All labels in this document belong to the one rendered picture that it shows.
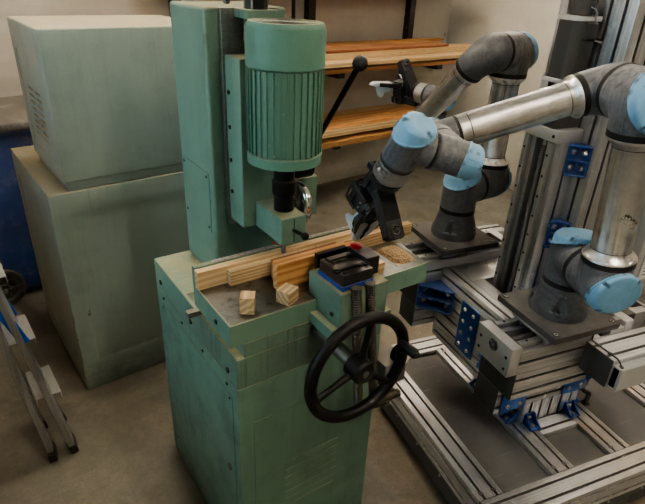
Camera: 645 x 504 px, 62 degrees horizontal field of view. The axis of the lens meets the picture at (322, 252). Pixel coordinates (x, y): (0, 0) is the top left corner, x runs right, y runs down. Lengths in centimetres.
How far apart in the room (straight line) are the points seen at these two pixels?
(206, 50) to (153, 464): 145
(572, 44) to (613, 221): 50
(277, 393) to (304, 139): 63
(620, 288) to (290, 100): 83
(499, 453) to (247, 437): 91
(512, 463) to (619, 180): 105
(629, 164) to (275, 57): 75
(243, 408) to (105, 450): 98
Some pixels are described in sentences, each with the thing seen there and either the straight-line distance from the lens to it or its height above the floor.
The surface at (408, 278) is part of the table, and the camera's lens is 149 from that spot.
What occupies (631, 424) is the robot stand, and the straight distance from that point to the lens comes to 231.
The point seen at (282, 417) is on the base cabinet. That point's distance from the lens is 147.
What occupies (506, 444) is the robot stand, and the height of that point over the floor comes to 21.
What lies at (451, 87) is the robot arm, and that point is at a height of 130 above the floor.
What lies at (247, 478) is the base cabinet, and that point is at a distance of 157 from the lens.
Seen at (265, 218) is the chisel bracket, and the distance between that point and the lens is 137.
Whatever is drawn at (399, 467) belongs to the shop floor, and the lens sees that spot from 215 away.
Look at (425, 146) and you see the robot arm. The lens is 106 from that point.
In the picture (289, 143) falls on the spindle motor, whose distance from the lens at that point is 121.
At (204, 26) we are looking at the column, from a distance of 136.
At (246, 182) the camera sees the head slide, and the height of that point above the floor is 113.
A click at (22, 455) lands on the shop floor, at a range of 235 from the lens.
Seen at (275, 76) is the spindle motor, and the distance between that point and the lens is 118.
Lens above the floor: 160
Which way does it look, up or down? 28 degrees down
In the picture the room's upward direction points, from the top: 3 degrees clockwise
